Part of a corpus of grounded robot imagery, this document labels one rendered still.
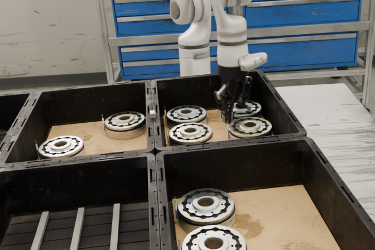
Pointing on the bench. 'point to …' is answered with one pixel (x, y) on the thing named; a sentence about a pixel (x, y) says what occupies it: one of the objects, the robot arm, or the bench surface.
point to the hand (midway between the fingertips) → (234, 114)
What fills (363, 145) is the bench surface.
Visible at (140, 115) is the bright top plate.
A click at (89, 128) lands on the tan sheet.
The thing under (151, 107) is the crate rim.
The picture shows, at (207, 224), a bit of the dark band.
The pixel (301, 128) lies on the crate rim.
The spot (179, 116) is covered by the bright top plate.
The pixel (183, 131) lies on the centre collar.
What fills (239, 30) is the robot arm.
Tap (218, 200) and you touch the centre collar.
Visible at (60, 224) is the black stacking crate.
